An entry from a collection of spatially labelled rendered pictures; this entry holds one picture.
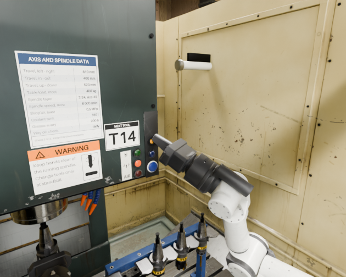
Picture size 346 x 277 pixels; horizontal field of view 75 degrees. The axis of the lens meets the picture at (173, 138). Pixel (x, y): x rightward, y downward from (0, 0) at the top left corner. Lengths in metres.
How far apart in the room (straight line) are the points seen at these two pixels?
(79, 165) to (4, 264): 0.96
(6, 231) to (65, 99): 0.93
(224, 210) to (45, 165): 0.43
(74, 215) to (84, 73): 0.97
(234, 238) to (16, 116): 0.62
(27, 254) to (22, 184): 0.90
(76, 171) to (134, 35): 0.37
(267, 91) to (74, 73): 0.91
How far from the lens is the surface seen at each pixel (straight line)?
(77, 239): 1.50
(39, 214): 0.78
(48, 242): 0.91
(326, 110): 1.10
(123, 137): 0.62
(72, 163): 0.60
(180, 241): 0.97
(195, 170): 0.58
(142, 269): 0.93
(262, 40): 1.25
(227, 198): 0.58
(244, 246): 0.75
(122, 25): 0.62
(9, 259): 1.48
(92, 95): 0.58
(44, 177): 0.60
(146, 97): 0.64
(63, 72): 0.57
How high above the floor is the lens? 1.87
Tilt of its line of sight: 15 degrees down
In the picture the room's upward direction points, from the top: straight up
